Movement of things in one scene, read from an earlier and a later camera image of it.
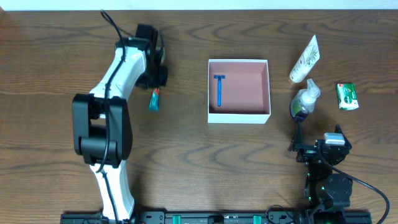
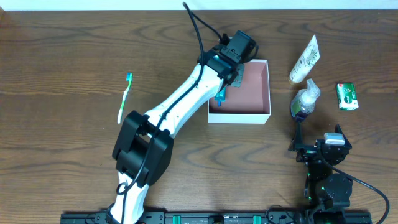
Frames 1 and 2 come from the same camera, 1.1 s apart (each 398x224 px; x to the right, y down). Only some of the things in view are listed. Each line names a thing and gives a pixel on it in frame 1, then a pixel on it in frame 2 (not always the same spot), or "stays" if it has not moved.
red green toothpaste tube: [154, 103] → [221, 96]
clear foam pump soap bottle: [303, 101] stays
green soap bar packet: [347, 96] stays
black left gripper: [157, 80] → [236, 78]
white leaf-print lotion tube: [309, 57] stays
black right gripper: [310, 149] stays
